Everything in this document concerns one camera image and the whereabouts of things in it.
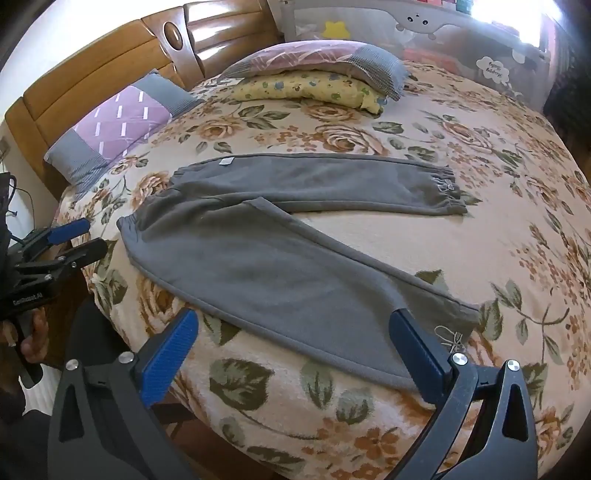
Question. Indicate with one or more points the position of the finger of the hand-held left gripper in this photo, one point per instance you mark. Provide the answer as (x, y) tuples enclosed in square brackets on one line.
[(69, 231), (85, 254)]

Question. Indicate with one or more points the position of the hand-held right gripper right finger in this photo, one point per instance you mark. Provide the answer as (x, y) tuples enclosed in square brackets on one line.
[(421, 357)]

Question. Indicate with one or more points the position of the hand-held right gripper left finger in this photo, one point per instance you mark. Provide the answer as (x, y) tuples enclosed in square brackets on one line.
[(170, 353)]

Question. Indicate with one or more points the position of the grey pants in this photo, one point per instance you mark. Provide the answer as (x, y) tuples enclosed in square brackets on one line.
[(258, 258)]

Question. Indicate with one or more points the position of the person's left hand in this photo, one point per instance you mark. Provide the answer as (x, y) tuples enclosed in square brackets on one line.
[(32, 339)]

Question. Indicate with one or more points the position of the purple and grey pillow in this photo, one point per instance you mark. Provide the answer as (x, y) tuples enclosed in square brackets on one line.
[(120, 115)]

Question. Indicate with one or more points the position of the wooden headboard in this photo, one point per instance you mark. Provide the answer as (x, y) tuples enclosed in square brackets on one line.
[(92, 78)]

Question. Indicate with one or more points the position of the floral blanket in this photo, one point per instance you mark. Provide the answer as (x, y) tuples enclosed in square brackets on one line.
[(508, 207)]

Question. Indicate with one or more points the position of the yellow floral pillow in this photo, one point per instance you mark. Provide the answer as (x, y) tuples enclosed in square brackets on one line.
[(314, 88)]

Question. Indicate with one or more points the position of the white cloud sticker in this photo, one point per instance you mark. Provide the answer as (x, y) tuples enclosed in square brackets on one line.
[(491, 69)]

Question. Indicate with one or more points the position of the dark hanging garment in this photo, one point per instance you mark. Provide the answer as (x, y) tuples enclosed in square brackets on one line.
[(570, 92)]

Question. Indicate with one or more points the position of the yellow animal sticker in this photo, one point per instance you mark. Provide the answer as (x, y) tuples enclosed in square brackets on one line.
[(335, 28)]

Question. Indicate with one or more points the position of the grey mesh bed rail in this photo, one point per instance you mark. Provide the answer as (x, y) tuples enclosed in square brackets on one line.
[(392, 27)]

